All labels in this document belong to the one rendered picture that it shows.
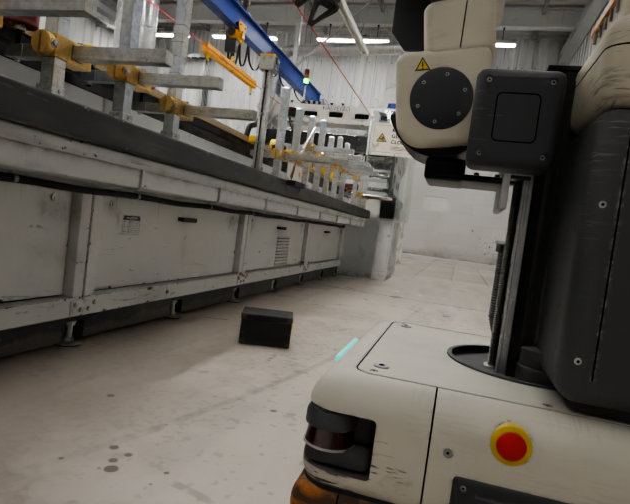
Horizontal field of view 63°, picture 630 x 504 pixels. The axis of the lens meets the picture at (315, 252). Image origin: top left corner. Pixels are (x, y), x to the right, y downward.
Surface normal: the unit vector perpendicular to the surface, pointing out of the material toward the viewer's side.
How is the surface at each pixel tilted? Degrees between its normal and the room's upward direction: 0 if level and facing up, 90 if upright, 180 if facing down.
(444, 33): 90
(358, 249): 90
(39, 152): 90
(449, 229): 90
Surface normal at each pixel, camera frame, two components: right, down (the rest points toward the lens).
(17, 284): 0.95, 0.15
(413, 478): -0.27, 0.02
